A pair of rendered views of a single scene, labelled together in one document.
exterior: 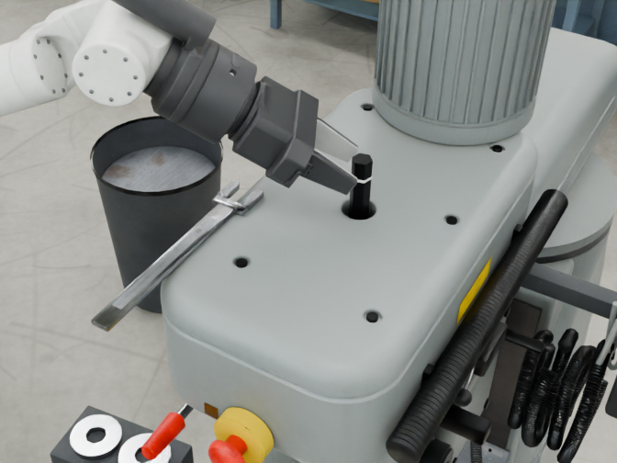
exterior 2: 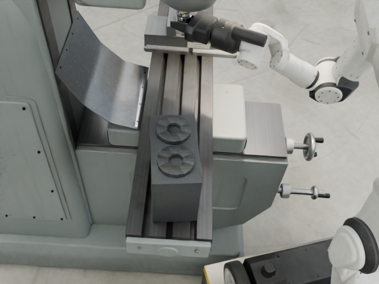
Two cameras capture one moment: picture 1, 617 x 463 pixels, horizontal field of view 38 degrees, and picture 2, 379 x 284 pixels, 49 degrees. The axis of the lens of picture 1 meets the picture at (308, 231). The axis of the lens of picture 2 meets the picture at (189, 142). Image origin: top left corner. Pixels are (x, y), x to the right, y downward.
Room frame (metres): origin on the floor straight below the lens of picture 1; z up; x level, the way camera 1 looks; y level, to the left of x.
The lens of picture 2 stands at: (1.26, 0.89, 1.99)
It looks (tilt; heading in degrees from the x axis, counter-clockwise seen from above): 51 degrees down; 239
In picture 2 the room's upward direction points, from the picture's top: 5 degrees clockwise
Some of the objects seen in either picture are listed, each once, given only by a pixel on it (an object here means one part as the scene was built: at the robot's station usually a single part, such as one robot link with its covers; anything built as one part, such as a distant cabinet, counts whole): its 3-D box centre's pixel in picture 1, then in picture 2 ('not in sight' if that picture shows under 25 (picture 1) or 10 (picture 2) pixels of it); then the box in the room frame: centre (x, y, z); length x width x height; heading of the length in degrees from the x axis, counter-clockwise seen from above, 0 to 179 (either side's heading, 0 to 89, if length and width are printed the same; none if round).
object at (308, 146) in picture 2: not in sight; (300, 146); (0.31, 0.19, 0.69); 0.16 x 0.12 x 0.12; 151
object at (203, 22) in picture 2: not in sight; (211, 31); (0.69, 0.02, 1.24); 0.13 x 0.12 x 0.10; 37
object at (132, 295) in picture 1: (180, 250); not in sight; (0.67, 0.13, 1.89); 0.24 x 0.04 x 0.01; 150
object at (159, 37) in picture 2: not in sight; (192, 30); (0.61, -0.24, 1.04); 0.35 x 0.15 x 0.11; 150
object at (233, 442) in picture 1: (229, 453); not in sight; (0.53, 0.07, 1.76); 0.04 x 0.03 x 0.04; 61
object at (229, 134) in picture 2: not in sight; (179, 111); (0.75, -0.05, 0.85); 0.50 x 0.35 x 0.12; 151
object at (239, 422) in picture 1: (243, 435); not in sight; (0.55, 0.06, 1.76); 0.06 x 0.02 x 0.06; 61
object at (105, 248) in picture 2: not in sight; (124, 208); (0.97, -0.18, 0.10); 1.20 x 0.60 x 0.20; 151
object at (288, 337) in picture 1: (361, 256); not in sight; (0.76, -0.06, 1.81); 0.47 x 0.26 x 0.16; 151
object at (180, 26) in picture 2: not in sight; (179, 27); (0.77, -0.03, 1.24); 0.06 x 0.02 x 0.03; 127
